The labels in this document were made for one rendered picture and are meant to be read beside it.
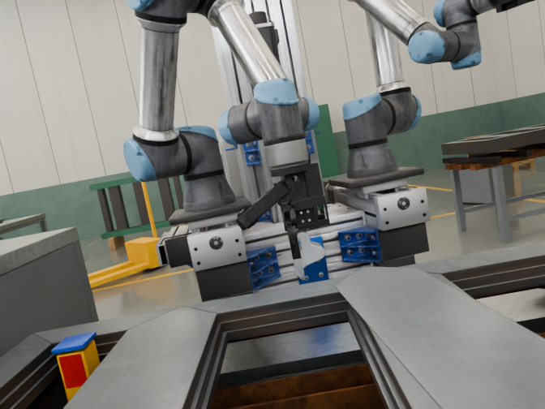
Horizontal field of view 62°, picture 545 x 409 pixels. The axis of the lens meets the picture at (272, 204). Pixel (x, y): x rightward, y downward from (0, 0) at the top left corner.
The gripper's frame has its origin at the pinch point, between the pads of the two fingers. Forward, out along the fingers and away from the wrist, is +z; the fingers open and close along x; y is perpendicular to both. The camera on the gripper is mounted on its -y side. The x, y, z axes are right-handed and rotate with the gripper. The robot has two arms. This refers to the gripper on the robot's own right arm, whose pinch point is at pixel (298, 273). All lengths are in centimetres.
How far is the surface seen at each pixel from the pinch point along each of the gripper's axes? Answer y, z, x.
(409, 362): 11.3, 6.3, -27.8
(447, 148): 172, 5, 363
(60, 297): -62, 3, 34
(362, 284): 12.2, 6.0, 4.8
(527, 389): 20.8, 6.5, -37.5
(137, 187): -238, -12, 701
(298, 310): -1.4, 7.9, 2.8
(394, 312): 14.0, 6.2, -11.3
